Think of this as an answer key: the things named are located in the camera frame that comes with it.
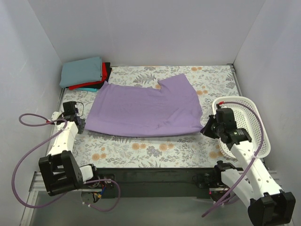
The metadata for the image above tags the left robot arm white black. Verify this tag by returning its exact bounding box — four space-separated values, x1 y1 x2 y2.
39 101 100 196

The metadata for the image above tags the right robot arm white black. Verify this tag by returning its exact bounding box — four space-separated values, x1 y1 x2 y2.
201 108 296 226

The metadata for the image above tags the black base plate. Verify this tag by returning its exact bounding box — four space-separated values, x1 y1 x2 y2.
97 168 227 199

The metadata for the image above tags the folded teal t shirt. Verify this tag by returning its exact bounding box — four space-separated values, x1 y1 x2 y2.
79 88 98 92

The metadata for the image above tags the white plastic basket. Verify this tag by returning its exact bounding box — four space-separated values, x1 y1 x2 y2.
212 96 271 159

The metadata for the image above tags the purple t shirt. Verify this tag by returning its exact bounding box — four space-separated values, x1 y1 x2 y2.
85 74 203 137

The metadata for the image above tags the aluminium frame rail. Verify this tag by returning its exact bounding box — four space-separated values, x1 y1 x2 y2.
19 171 83 226

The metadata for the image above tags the folded grey-blue t shirt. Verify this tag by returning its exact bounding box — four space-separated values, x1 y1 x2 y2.
59 56 103 88

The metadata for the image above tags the folded red t shirt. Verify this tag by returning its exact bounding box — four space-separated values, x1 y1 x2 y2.
68 66 106 90

